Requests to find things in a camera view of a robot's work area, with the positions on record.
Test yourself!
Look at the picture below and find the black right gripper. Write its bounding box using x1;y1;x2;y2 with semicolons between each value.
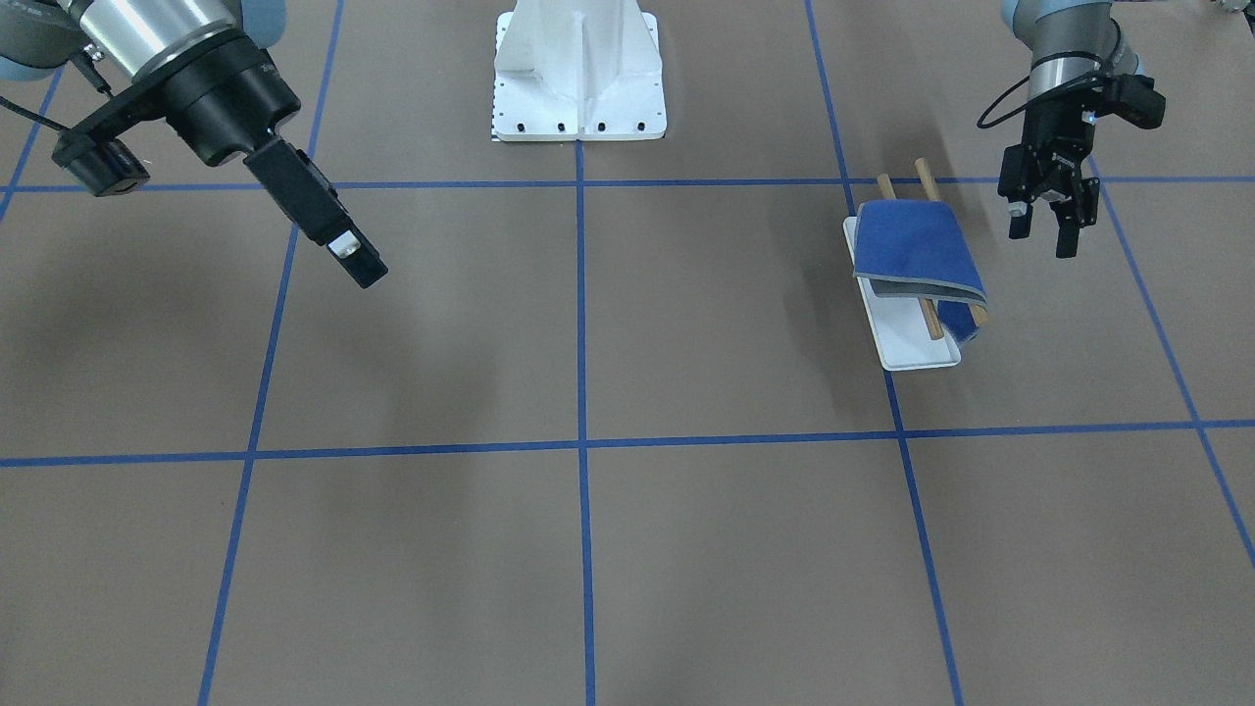
162;34;389;288

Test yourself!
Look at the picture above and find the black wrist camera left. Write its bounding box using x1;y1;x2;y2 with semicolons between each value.
1094;75;1167;130

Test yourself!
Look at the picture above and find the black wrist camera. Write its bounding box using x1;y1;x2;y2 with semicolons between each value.
51;83;169;197
1094;75;1167;130

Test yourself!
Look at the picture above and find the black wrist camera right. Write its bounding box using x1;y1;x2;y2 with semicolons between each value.
51;83;169;197

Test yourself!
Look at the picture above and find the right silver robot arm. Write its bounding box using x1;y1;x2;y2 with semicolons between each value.
1;1;388;287

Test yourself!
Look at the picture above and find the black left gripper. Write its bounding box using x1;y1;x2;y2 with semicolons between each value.
998;93;1099;260

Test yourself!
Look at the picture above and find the wooden rack bar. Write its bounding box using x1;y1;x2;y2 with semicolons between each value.
914;157;961;340
876;174;931;305

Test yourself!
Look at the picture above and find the white towel rack base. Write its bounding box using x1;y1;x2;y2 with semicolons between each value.
855;276;961;372

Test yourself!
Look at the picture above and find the blue microfibre towel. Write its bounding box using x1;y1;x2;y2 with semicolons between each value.
853;198;986;347

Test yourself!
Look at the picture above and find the outer wooden rack bar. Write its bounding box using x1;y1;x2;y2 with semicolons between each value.
914;157;961;340

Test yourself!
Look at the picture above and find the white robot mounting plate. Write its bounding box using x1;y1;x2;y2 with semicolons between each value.
489;1;668;142

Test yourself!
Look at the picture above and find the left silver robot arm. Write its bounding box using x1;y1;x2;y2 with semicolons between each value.
998;1;1146;260

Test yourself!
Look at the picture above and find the inner wooden rack bar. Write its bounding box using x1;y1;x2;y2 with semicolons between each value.
876;174;931;305

